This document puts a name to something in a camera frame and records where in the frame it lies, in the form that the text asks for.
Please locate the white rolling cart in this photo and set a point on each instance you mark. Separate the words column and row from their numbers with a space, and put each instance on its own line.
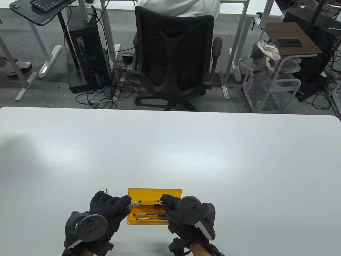
column 249, row 98

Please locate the black mesh office chair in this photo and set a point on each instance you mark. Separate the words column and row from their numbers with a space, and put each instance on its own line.
column 173, row 53

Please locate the white desk with T-foot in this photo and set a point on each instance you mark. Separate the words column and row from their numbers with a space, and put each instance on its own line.
column 50, row 60

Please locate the black computer tower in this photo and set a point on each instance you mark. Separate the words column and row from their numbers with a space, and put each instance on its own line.
column 90, row 53

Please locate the black equipment case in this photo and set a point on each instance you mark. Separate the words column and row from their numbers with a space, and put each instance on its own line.
column 319, row 40

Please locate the person's right hand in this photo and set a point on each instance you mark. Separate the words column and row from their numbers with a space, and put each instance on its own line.
column 170, row 210

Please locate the person's right forearm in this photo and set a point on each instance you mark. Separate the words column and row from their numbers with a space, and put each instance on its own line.
column 198, row 249

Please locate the black standing desk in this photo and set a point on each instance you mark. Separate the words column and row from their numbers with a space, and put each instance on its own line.
column 26, row 13

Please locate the black keyboard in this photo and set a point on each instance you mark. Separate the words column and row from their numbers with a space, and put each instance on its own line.
column 45, row 4

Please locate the person's left forearm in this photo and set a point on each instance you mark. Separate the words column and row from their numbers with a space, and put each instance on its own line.
column 85, row 253

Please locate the yellow pen case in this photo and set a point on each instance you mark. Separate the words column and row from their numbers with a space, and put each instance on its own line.
column 149, row 193

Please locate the small black power box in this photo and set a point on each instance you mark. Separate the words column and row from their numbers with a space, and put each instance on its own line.
column 128, row 56

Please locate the grey left hand controller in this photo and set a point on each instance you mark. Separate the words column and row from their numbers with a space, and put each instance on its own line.
column 90, row 226

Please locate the crumpled plastic bag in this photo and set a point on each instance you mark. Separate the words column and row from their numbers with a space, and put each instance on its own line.
column 266, row 50

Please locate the black smartphone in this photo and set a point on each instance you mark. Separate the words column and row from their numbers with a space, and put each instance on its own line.
column 289, row 42

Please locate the brown top side table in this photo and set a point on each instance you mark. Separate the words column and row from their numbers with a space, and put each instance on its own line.
column 293, row 32

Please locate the person's left hand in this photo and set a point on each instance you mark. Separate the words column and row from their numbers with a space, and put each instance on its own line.
column 112, row 205

